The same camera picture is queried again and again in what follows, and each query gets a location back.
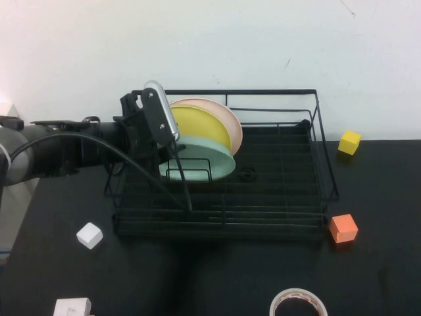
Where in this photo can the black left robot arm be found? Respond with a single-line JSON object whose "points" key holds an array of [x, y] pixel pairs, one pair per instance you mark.
{"points": [[59, 148]]}

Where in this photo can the mint green plate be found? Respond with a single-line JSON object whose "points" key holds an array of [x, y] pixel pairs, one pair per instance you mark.
{"points": [[197, 161]]}

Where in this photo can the white tape roll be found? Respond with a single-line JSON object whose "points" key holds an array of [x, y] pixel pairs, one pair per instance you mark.
{"points": [[297, 293]]}

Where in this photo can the orange cube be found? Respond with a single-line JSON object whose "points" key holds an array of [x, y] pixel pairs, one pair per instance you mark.
{"points": [[343, 228]]}

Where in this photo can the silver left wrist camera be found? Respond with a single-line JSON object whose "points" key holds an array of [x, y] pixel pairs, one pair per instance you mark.
{"points": [[161, 112]]}

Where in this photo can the white cube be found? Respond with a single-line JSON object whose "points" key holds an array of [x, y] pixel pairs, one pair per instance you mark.
{"points": [[89, 235]]}

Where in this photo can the white rectangular block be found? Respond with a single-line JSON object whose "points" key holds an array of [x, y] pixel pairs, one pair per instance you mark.
{"points": [[70, 307]]}

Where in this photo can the yellow cube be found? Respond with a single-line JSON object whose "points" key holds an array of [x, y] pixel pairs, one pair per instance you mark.
{"points": [[349, 142]]}

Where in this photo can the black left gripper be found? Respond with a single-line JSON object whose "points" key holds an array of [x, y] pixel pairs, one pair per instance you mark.
{"points": [[138, 138]]}

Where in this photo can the pink plate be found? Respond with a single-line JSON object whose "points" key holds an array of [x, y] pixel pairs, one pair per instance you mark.
{"points": [[230, 125]]}

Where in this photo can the yellow plate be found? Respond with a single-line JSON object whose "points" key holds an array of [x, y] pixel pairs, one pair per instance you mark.
{"points": [[200, 125]]}

